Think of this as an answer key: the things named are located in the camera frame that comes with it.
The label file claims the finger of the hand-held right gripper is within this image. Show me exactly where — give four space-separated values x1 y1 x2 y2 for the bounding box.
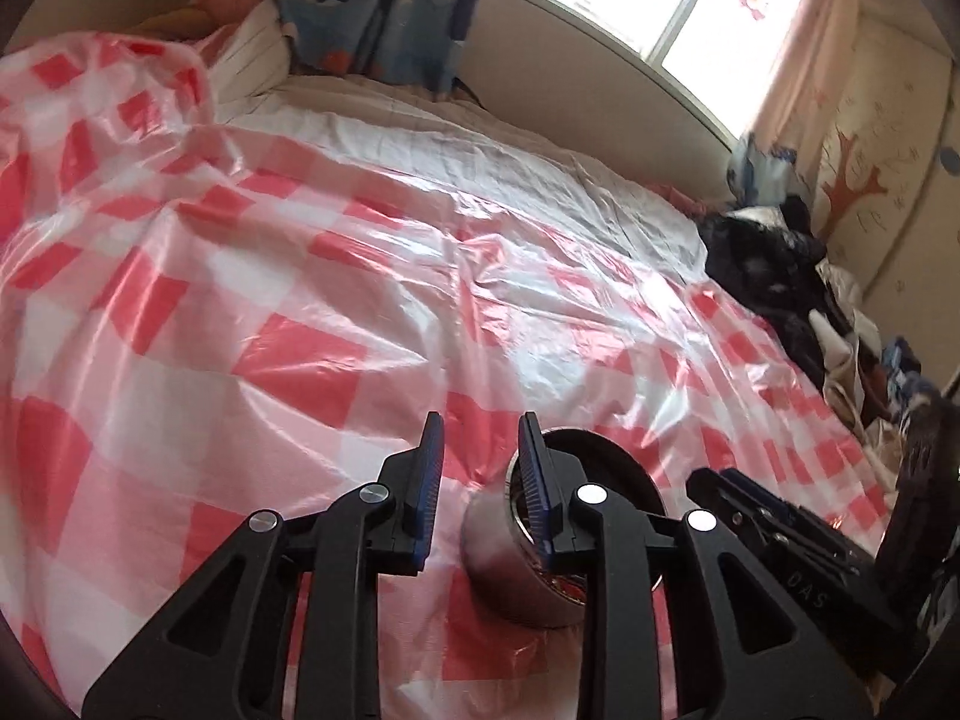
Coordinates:
685 466 882 580

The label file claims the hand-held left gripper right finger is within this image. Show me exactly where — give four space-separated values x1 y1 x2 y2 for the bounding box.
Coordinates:
517 411 872 720

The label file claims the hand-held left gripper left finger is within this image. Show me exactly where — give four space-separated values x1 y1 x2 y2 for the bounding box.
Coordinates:
81 411 445 720

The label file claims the shiny steel cup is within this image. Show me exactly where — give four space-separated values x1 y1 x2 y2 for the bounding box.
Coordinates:
459 427 665 629

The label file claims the blue clothing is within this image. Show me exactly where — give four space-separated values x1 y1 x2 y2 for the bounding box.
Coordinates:
880 336 940 422

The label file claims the white cloth pile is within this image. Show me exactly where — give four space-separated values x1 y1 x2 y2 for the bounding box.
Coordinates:
808 255 902 452

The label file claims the dark clothing pile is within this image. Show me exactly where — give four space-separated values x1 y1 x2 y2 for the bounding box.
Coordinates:
694 195 850 392

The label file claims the red white checked plastic sheet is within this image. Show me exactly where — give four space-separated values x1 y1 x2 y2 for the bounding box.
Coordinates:
0 30 901 720

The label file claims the pink pillow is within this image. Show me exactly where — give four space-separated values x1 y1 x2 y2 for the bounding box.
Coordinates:
643 180 730 220

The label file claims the blue whale print curtain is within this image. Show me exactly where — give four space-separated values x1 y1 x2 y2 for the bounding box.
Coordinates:
726 131 797 205
266 0 494 100

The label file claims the white bed sheet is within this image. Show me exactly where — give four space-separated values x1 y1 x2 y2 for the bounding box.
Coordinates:
206 0 712 287

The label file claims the pink curtain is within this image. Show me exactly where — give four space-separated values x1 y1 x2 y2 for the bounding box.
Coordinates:
750 0 865 160

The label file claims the window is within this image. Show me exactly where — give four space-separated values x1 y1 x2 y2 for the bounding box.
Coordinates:
491 0 820 134

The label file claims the pink cloth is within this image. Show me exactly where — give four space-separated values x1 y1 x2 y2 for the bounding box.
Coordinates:
187 0 265 25

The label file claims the yellow cloth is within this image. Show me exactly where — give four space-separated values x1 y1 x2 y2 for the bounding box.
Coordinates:
126 7 220 37

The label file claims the tree wall sticker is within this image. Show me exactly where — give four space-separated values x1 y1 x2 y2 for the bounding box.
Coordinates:
814 131 887 242

